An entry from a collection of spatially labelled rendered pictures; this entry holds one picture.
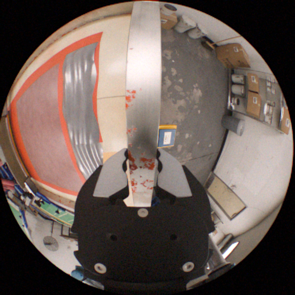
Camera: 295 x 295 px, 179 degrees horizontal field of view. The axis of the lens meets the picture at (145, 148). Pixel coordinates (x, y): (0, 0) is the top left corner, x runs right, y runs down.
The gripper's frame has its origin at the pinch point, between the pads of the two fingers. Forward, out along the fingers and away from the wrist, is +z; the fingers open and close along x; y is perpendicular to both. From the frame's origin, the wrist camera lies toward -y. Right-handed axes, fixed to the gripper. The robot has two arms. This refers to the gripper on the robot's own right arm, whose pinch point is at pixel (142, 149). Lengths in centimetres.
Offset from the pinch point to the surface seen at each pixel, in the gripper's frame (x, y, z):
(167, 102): 39, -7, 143
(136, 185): -0.9, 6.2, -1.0
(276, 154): 318, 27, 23
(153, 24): 1.0, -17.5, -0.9
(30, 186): -57, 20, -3
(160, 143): 9.5, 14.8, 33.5
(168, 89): 40, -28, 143
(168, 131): 13.5, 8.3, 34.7
